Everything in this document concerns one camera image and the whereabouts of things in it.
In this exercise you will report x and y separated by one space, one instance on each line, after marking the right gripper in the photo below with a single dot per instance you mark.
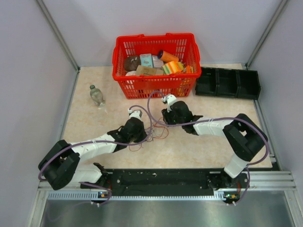
166 116

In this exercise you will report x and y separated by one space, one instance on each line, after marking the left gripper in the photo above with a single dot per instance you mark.
143 133

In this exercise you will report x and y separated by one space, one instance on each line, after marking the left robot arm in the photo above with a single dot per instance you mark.
63 164

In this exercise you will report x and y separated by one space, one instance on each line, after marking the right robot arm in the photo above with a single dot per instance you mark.
244 136

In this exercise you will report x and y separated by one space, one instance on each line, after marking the striped yellow green sponge pack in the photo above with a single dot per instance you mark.
173 67

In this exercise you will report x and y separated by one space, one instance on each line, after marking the clear plastic bottle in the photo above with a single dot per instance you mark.
97 96

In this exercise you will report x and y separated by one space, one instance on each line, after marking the white grey small box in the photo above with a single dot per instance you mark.
156 62

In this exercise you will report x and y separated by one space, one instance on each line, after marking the orange cylindrical can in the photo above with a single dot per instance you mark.
167 57

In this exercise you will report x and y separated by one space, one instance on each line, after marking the brown cardboard box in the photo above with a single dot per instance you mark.
147 71

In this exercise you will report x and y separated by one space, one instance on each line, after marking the teal small box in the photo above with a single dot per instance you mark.
146 60

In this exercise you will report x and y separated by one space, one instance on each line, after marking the red plastic shopping basket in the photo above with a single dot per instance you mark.
182 45

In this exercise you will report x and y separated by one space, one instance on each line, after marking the brown round bag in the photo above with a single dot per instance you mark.
131 63

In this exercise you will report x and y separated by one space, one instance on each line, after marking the black three-compartment bin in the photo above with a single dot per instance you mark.
231 83

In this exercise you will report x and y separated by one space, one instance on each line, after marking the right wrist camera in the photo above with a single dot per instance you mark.
169 100

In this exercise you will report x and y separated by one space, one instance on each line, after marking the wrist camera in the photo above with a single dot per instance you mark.
135 114
169 100

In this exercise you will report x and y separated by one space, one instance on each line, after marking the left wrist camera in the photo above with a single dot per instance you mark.
135 114

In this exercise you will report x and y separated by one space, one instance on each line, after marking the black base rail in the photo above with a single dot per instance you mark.
165 182

